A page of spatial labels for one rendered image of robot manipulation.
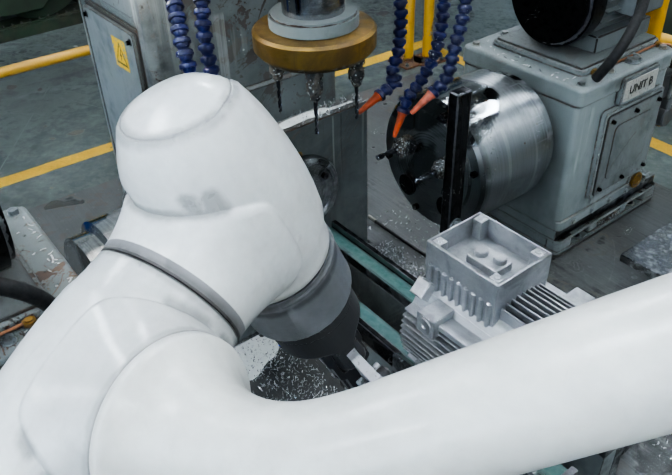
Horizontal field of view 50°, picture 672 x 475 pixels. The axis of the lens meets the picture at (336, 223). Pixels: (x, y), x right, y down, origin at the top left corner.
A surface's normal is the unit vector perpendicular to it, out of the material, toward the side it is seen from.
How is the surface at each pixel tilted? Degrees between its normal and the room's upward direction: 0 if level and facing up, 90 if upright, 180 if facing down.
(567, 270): 0
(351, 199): 90
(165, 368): 33
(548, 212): 90
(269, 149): 67
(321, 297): 88
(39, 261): 0
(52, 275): 0
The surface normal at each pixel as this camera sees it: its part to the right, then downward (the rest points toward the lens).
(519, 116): 0.43, -0.23
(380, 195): -0.03, -0.82
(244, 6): 0.61, 0.44
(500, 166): 0.58, 0.19
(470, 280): -0.79, 0.37
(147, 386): 0.24, -0.40
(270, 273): 0.81, 0.33
